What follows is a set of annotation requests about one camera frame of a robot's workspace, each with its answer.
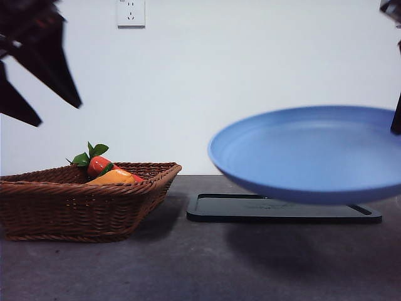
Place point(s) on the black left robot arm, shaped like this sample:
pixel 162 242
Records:
pixel 28 15

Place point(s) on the white wall socket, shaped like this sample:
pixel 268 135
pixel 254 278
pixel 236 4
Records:
pixel 131 19

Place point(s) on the black rectangular tray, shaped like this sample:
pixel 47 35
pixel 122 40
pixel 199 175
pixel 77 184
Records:
pixel 219 213

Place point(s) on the orange carrot with green leaves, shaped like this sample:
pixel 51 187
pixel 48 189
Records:
pixel 98 166

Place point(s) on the brown wicker basket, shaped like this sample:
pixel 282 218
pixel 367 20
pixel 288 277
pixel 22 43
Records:
pixel 62 207

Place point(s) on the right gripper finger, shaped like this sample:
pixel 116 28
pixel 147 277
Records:
pixel 397 119

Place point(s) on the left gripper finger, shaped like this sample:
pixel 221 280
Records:
pixel 15 100
pixel 53 69

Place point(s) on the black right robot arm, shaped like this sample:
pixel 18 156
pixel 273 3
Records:
pixel 393 7

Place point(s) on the blue round plate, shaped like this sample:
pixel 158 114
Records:
pixel 297 156

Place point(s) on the yellow-orange corn cob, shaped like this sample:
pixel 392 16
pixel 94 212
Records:
pixel 116 177

